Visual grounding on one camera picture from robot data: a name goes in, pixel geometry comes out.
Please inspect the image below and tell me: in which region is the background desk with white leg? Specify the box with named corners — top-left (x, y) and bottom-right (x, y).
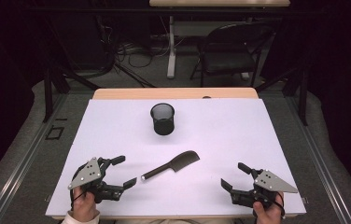
top-left (148, 0), bottom-right (291, 79)

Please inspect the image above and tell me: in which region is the black metal stand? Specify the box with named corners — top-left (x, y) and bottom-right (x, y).
top-left (41, 66), bottom-right (102, 124)
top-left (254, 66), bottom-right (309, 127)

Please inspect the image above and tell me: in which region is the person's white sleeve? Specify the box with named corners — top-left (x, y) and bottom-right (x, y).
top-left (61, 211), bottom-right (101, 224)

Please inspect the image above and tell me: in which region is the black tripod leg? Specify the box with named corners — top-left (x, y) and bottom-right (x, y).
top-left (114, 62), bottom-right (156, 89)

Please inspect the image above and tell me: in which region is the person's right hand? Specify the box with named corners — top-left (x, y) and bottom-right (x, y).
top-left (252, 191), bottom-right (285, 224)

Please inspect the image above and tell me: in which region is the grey metal floor rail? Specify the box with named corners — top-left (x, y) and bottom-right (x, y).
top-left (0, 92), bottom-right (69, 224)
top-left (284, 92), bottom-right (351, 224)

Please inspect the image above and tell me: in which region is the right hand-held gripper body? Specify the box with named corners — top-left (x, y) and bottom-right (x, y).
top-left (231, 169), bottom-right (299, 209)

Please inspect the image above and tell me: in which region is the black folding chair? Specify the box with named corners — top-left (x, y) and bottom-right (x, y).
top-left (190, 21), bottom-right (274, 88)

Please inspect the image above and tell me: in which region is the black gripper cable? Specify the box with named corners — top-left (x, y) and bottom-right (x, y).
top-left (270, 191), bottom-right (287, 219)
top-left (69, 164), bottom-right (88, 210)

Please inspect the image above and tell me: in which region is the tangle of floor cables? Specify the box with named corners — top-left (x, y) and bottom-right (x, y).
top-left (114, 38), bottom-right (172, 69)

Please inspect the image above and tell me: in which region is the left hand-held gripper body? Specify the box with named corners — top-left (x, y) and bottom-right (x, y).
top-left (67, 157), bottom-right (125, 204)

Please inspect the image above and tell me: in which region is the person's left hand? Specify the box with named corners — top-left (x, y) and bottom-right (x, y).
top-left (70, 186), bottom-right (101, 217)

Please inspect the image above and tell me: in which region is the black mesh cup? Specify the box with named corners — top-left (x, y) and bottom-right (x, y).
top-left (149, 103), bottom-right (176, 136)

